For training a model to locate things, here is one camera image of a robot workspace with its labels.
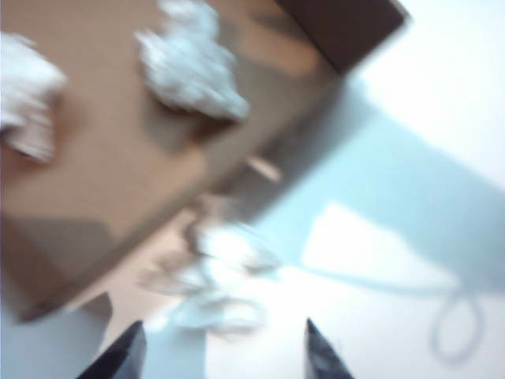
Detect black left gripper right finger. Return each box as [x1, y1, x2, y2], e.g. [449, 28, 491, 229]
[305, 317, 357, 379]

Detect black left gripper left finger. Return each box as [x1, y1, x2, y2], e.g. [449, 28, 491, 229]
[80, 320, 148, 379]

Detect clear plastic wrap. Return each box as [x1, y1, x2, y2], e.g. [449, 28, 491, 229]
[137, 223, 283, 341]

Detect white paper ball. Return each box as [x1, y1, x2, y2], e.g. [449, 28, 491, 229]
[135, 0, 253, 120]
[0, 32, 67, 163]

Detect brown cardboard box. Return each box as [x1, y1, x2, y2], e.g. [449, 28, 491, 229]
[0, 0, 413, 323]

